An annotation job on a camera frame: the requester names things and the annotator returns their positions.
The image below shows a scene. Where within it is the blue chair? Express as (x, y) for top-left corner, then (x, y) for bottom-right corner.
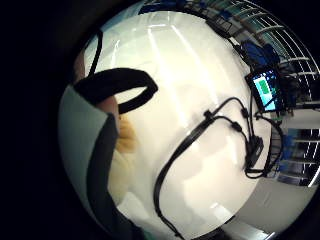
(240, 39), (280, 69)

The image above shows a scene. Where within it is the black monitor with lit screen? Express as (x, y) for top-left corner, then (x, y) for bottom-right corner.
(245, 67), (285, 113)

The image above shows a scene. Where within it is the black hub box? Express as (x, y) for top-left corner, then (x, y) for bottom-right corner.
(245, 134), (265, 170)

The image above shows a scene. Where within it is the shelf rack with blue items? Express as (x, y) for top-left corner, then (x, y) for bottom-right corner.
(278, 126), (320, 188)

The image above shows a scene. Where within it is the thin black glove cable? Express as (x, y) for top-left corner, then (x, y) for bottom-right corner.
(87, 29), (104, 77)

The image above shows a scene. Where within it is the thick black cable bundle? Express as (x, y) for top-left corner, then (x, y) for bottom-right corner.
(152, 109), (216, 240)

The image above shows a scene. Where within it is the thin black cable with ferrite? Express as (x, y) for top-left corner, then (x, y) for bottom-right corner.
(203, 96), (256, 148)

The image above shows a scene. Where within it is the black looped cable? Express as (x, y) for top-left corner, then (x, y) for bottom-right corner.
(244, 112), (285, 180)

